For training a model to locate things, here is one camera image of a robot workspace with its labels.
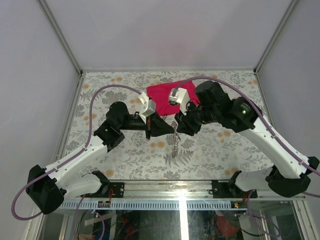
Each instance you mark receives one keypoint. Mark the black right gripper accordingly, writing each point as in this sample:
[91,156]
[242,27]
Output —
[185,125]

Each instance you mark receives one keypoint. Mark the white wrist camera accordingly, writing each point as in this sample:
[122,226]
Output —
[148,106]
[179,97]

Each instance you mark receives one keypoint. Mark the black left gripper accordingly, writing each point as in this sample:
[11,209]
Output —
[157,126]

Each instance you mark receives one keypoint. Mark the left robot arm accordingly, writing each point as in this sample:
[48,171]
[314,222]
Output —
[50,186]

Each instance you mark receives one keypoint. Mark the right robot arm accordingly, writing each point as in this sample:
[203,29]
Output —
[289,174]

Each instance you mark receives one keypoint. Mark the pink cloth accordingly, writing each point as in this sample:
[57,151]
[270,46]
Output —
[160,95]

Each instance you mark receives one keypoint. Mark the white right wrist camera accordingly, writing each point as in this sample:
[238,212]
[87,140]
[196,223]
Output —
[179,97]

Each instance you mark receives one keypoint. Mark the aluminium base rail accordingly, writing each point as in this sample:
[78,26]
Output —
[159,195]

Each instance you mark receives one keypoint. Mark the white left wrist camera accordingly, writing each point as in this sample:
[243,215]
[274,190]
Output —
[148,106]

